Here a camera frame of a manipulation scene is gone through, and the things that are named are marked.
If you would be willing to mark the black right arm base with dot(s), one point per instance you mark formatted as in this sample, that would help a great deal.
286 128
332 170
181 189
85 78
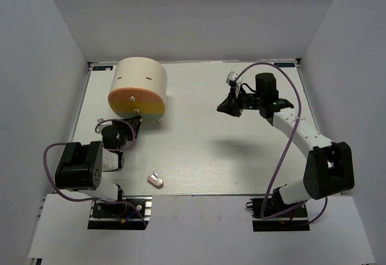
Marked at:
293 221

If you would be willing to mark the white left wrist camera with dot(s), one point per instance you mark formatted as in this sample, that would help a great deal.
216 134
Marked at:
101 124

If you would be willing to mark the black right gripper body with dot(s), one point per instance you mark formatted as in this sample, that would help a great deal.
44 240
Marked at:
250 101

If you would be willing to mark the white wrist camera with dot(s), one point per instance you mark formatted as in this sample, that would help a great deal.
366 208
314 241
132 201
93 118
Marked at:
234 80
101 124

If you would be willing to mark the pink white eraser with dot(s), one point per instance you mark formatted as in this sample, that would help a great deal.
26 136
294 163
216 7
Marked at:
155 180

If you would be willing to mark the blue left corner label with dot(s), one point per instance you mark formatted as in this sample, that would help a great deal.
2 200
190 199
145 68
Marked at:
102 68

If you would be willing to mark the blue right corner label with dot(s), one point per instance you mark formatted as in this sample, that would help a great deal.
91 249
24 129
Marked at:
285 64

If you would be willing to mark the blue corner label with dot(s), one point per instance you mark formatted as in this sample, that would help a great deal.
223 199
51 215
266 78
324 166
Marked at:
102 68
285 64

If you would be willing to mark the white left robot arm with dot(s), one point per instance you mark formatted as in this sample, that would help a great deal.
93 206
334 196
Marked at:
81 166

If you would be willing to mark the beige orange drawer container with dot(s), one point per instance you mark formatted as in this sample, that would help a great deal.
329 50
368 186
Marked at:
139 89

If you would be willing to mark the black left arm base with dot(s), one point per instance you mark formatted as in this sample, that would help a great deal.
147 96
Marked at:
121 217

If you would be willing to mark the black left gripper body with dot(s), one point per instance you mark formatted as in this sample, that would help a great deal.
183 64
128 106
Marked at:
126 130

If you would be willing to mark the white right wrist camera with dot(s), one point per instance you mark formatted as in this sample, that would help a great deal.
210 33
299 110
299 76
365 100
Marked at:
234 80

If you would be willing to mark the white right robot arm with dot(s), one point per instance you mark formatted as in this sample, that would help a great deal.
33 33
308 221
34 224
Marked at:
329 164

